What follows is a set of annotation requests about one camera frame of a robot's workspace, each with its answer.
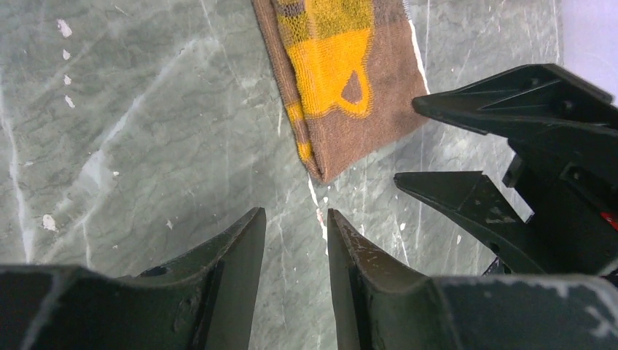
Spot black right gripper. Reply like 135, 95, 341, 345
394, 63, 617, 276

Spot yellow brown towel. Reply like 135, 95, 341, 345
253, 1, 428, 184

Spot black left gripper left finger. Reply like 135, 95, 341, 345
1, 208, 266, 349

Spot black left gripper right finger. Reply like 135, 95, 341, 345
327, 209, 617, 349

